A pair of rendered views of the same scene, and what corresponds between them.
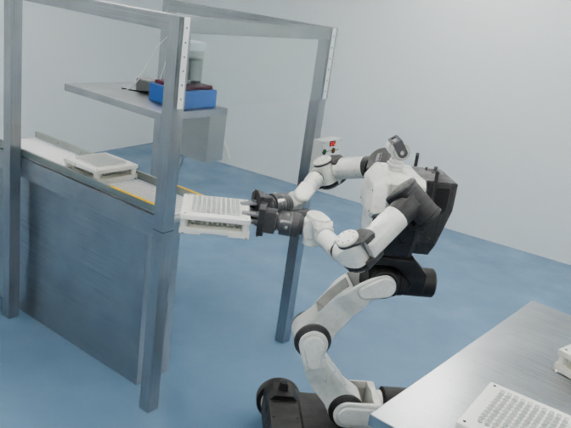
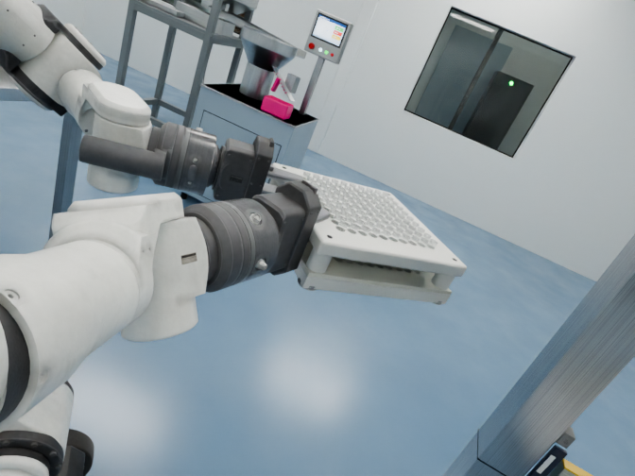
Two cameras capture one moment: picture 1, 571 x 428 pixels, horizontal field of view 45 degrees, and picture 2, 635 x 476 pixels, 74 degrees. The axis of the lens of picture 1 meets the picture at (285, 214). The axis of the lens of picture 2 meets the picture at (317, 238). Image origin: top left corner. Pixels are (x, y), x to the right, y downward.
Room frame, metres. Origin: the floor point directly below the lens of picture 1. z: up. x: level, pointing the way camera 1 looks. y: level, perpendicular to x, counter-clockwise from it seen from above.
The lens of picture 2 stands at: (2.90, -0.04, 1.27)
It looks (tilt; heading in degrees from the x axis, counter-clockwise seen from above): 24 degrees down; 157
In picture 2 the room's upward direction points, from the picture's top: 23 degrees clockwise
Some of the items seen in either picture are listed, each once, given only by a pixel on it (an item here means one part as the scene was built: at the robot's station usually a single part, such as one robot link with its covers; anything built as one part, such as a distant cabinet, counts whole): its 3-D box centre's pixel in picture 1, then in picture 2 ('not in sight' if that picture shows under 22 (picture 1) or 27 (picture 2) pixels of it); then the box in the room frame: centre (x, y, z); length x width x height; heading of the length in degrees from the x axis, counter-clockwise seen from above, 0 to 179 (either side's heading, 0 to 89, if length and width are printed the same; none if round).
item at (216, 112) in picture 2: not in sight; (247, 157); (0.10, 0.44, 0.38); 0.63 x 0.57 x 0.76; 61
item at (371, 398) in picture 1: (354, 403); not in sight; (2.42, -0.39, 0.28); 0.21 x 0.20 x 0.13; 97
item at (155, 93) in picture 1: (183, 92); not in sight; (2.86, 0.49, 1.37); 0.21 x 0.20 x 0.09; 144
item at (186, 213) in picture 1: (216, 208); (362, 216); (2.34, 0.25, 1.05); 0.25 x 0.24 x 0.02; 97
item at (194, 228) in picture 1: (214, 221); (350, 242); (2.34, 0.25, 1.01); 0.24 x 0.24 x 0.02; 7
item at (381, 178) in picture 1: (404, 206); not in sight; (2.43, -0.43, 1.14); 0.34 x 0.30 x 0.36; 7
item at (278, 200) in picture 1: (267, 205); (261, 236); (2.48, 0.07, 1.05); 0.12 x 0.10 x 0.13; 129
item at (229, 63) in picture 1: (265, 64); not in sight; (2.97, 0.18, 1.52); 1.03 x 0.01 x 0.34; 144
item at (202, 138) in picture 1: (198, 132); not in sight; (2.92, 0.43, 1.20); 0.22 x 0.11 x 0.20; 54
